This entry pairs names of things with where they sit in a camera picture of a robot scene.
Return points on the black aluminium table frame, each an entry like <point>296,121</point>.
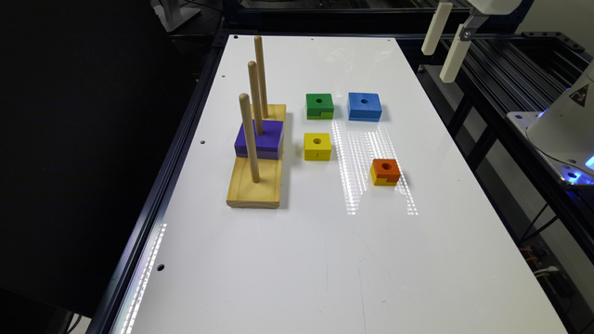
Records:
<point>339,255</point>

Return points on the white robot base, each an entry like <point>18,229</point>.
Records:
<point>562,134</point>

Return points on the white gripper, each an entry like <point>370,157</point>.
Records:
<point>462,40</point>

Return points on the blue block with hole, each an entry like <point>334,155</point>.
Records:
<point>364,107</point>

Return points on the orange and yellow block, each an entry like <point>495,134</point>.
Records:
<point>385,172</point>

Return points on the green and yellow block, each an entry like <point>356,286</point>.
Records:
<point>319,107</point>

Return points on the yellow block with hole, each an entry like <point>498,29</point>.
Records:
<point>317,146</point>

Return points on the wooden peg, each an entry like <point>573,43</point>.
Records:
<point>260,64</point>
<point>256,103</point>
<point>246,114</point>

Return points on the purple block on peg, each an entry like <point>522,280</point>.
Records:
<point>268,145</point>

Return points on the middle wooden peg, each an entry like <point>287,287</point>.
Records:
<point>256,103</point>

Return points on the rear wooden peg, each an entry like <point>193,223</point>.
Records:
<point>260,64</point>

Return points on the white stand in background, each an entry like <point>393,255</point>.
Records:
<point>172,15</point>

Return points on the front wooden peg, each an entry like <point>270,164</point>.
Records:
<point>246,114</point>

